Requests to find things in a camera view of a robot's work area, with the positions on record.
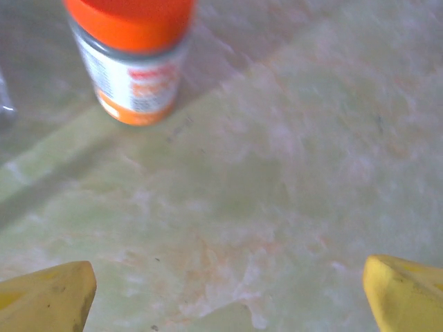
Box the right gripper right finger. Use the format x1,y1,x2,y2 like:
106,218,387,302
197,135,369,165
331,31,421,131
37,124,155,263
362,255,443,332

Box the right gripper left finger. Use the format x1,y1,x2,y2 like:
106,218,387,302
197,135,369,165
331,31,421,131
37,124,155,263
0,261,98,332

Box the orange lidded pill bottle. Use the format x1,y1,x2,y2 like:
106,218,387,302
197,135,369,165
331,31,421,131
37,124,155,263
62,0,197,126

